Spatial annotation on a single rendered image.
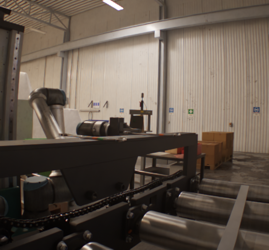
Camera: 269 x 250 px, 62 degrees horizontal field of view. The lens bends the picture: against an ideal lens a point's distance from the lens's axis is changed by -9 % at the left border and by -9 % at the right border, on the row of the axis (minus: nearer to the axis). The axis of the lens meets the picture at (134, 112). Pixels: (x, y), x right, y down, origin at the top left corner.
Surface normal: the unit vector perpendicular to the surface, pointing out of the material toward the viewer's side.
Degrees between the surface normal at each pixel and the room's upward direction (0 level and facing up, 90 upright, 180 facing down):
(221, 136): 90
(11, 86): 90
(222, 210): 70
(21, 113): 90
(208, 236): 48
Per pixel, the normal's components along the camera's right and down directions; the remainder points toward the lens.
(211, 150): -0.52, -0.04
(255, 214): -0.49, -0.47
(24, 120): 0.45, -0.01
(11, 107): 0.79, 0.01
